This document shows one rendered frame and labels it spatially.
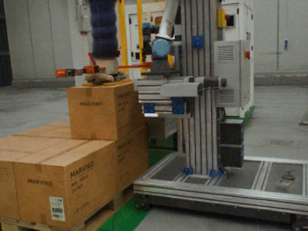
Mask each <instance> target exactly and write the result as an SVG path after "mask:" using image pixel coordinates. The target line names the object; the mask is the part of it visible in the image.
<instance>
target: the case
mask: <svg viewBox="0 0 308 231"><path fill-rule="evenodd" d="M66 91H67V102H68V114H69V125H70V136H71V139H91V140H119V139H121V138H122V137H124V136H126V135H128V134H129V133H131V132H133V131H134V130H136V129H138V128H140V127H141V126H143V125H145V114H142V103H139V100H138V91H134V84H133V81H131V82H127V83H124V84H120V85H115V86H104V84H100V85H95V86H76V87H71V88H66Z"/></svg>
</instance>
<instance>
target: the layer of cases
mask: <svg viewBox="0 0 308 231"><path fill-rule="evenodd" d="M148 167H149V153H148V142H147V125H143V126H141V127H140V128H138V129H136V130H134V131H133V132H131V133H129V134H128V135H126V136H124V137H122V138H121V139H119V140H91V139H71V136H70V125H69V122H59V121H57V122H55V123H51V124H48V125H45V126H41V127H38V128H35V129H32V130H29V131H25V132H22V133H18V134H15V135H12V136H9V137H5V138H2V139H0V217H6V218H10V219H15V220H21V221H27V222H32V223H38V224H44V225H48V226H53V227H55V226H56V227H62V228H68V229H71V228H72V227H73V226H75V225H76V224H77V223H78V222H80V221H81V220H82V219H83V218H85V217H86V216H87V215H89V214H90V213H91V212H93V211H94V210H96V209H97V208H98V207H99V206H100V205H102V204H103V203H104V202H106V201H107V200H108V199H109V198H110V197H112V196H113V195H114V194H116V193H117V192H118V191H119V190H120V189H122V188H123V187H124V186H126V185H127V184H128V183H130V182H131V181H132V180H133V179H135V178H136V177H137V176H138V175H140V174H141V173H142V172H143V171H145V170H146V169H147V168H148Z"/></svg>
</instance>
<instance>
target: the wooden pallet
mask: <svg viewBox="0 0 308 231"><path fill-rule="evenodd" d="M149 168H150V167H148V168H147V169H146V170H145V171H143V172H142V173H141V174H140V175H138V176H137V177H136V178H135V179H133V180H132V181H131V182H130V183H128V184H127V185H126V186H124V187H123V188H122V189H120V190H119V191H118V192H117V193H116V194H114V195H113V196H112V197H110V198H109V199H108V200H107V201H106V202H104V203H103V204H102V205H100V206H99V207H98V208H97V209H96V210H94V211H93V212H91V213H90V214H89V215H87V216H86V217H85V218H83V219H82V220H81V221H80V222H78V223H77V224H76V225H75V226H73V227H72V228H71V229H68V228H62V227H56V226H55V227H53V226H48V225H44V224H38V223H32V222H27V221H21V220H15V219H10V218H6V217H0V223H1V225H2V231H33V230H34V229H35V230H41V231H96V230H97V229H98V228H99V227H100V226H101V225H102V224H104V223H105V222H106V221H107V220H108V219H109V218H110V217H111V216H112V215H114V214H115V213H116V212H117V211H118V210H119V209H120V208H121V207H122V206H124V205H125V204H126V203H127V202H128V201H129V200H130V199H131V198H133V197H134V196H135V193H134V192H133V185H132V186H131V187H130V188H128V189H127V190H126V191H125V192H124V193H123V190H125V189H126V188H127V187H128V186H129V185H131V184H132V183H133V181H134V180H136V179H137V178H138V177H139V176H141V175H142V174H143V173H145V172H146V171H147V170H149ZM102 207H104V209H103V210H102V211H101V212H99V213H98V214H97V215H96V216H95V217H93V218H92V219H91V220H89V221H88V222H86V223H85V224H84V222H85V221H86V220H87V219H88V218H90V217H91V216H92V215H94V214H95V213H96V212H97V211H98V210H100V209H101V208H102Z"/></svg>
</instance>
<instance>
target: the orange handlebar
mask: <svg viewBox="0 0 308 231"><path fill-rule="evenodd" d="M148 66H149V64H145V65H137V66H118V69H125V68H143V67H148ZM85 69H87V73H90V72H92V71H93V69H89V68H85ZM105 69H106V68H105V67H101V68H100V67H99V70H105ZM57 74H58V75H65V73H64V72H58V73H57Z"/></svg>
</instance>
